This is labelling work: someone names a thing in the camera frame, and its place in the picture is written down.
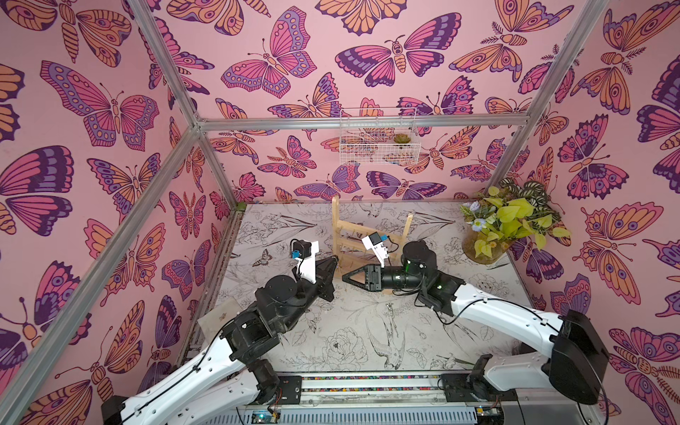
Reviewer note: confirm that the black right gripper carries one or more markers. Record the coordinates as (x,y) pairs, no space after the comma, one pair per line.
(373,277)

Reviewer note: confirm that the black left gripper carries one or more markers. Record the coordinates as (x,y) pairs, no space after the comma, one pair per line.
(324,268)

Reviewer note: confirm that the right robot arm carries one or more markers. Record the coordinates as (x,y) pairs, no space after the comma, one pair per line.
(567,354)

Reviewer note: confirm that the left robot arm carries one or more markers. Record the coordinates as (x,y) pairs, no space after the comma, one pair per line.
(232,371)

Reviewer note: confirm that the wooden jewelry display stand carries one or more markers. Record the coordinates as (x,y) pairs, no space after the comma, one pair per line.
(348,247)

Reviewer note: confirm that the grey paper card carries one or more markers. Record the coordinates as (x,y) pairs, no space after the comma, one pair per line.
(212,322)

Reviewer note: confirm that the small succulent in basket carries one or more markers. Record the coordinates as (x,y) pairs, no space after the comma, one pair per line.
(402,139)

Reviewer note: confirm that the potted green plant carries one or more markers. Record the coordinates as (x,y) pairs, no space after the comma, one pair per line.
(507,214)

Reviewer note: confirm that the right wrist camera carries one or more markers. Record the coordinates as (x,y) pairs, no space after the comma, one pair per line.
(374,242)

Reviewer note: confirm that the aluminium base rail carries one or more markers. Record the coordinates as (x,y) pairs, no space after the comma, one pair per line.
(426,397)

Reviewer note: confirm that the white wire basket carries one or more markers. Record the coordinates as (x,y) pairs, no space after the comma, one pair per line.
(366,138)

